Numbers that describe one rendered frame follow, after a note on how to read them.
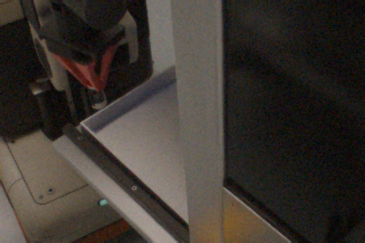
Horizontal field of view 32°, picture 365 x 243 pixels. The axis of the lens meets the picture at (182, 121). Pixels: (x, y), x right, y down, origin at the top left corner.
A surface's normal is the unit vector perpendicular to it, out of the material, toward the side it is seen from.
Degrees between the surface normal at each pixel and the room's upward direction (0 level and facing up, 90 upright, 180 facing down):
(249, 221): 90
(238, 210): 90
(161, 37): 0
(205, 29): 90
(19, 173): 0
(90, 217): 90
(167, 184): 0
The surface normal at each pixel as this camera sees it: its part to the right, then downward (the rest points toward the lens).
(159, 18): -0.05, -0.68
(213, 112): -0.74, 0.51
